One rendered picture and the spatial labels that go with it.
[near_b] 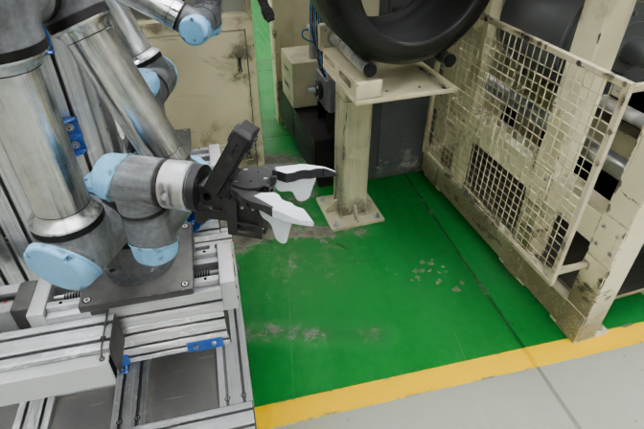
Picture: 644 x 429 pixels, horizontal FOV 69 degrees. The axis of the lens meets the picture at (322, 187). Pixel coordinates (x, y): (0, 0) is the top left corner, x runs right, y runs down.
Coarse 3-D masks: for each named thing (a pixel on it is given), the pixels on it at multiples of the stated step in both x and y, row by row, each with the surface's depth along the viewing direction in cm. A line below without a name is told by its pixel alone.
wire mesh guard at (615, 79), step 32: (512, 32) 149; (480, 64) 169; (544, 64) 139; (576, 64) 127; (480, 96) 172; (608, 96) 120; (576, 128) 132; (608, 128) 121; (544, 192) 148; (576, 224) 138
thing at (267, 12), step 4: (260, 0) 132; (264, 0) 133; (260, 4) 133; (264, 4) 133; (268, 4) 134; (264, 8) 134; (268, 8) 134; (264, 12) 135; (268, 12) 135; (272, 12) 136; (264, 16) 136; (268, 16) 136; (272, 16) 136; (268, 20) 136; (272, 20) 137
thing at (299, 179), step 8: (280, 168) 70; (288, 168) 71; (296, 168) 71; (304, 168) 71; (312, 168) 71; (320, 168) 71; (280, 176) 70; (288, 176) 69; (296, 176) 70; (304, 176) 71; (312, 176) 71; (320, 176) 71; (328, 176) 72; (280, 184) 71; (288, 184) 71; (296, 184) 72; (304, 184) 72; (312, 184) 73; (296, 192) 73; (304, 192) 73; (304, 200) 74
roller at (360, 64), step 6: (330, 36) 172; (336, 36) 168; (336, 42) 166; (342, 42) 163; (342, 48) 161; (348, 48) 158; (348, 54) 156; (354, 54) 153; (354, 60) 152; (360, 60) 149; (366, 60) 147; (360, 66) 148; (366, 66) 145; (372, 66) 146; (366, 72) 146; (372, 72) 147
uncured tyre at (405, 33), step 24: (312, 0) 147; (336, 0) 131; (360, 0) 131; (432, 0) 167; (456, 0) 160; (480, 0) 142; (336, 24) 137; (360, 24) 135; (384, 24) 167; (408, 24) 168; (432, 24) 164; (456, 24) 144; (360, 48) 142; (384, 48) 142; (408, 48) 144; (432, 48) 147
